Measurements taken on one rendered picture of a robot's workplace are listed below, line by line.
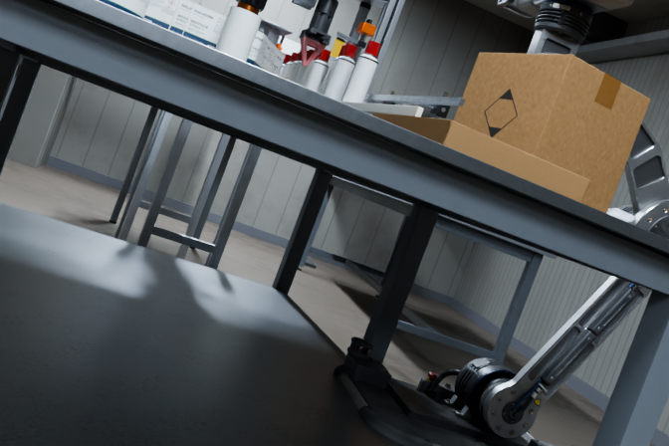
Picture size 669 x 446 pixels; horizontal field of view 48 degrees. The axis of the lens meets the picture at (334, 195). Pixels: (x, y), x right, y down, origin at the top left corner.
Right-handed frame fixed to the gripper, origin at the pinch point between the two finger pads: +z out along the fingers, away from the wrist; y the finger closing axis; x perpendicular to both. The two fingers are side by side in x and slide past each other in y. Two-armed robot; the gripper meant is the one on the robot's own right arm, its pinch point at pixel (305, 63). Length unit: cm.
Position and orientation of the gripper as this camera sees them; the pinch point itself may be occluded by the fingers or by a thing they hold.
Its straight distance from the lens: 218.1
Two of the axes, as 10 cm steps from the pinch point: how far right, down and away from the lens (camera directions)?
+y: 3.1, 1.2, -9.4
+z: -3.5, 9.4, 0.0
